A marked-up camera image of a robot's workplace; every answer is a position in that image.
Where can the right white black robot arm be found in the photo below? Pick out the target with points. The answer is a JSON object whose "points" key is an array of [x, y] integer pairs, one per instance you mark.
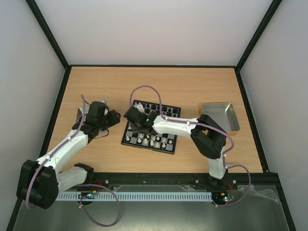
{"points": [[208, 137]]}

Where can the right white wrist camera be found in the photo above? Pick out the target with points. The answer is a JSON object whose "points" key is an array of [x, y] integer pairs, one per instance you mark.
{"points": [[139, 107]]}

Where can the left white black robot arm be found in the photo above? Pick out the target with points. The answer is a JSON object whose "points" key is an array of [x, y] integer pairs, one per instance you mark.
{"points": [[55, 159]]}

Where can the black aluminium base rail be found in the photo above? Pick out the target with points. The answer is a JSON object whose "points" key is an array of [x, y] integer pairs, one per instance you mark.
{"points": [[154, 179]]}

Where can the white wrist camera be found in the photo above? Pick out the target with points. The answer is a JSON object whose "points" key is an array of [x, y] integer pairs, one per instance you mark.
{"points": [[103, 104], [139, 107]]}

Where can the folding magnetic chess board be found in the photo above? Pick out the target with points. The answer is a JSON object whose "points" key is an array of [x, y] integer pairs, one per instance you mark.
{"points": [[165, 143]]}

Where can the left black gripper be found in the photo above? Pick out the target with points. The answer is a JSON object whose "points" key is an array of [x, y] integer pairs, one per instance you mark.
{"points": [[114, 119]]}

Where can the silver embossed metal tin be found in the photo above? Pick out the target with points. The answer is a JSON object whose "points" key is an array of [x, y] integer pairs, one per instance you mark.
{"points": [[81, 114]]}

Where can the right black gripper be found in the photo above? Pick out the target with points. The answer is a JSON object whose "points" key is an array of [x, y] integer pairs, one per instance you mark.
{"points": [[131, 115]]}

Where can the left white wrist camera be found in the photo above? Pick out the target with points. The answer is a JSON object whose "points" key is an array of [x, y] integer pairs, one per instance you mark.
{"points": [[103, 104]]}

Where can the light blue slotted cable duct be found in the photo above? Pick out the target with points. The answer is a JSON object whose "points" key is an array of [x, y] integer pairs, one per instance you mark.
{"points": [[137, 196]]}

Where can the gold sided metal tin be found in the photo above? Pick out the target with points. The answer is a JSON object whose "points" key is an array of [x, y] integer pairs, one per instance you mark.
{"points": [[223, 114]]}

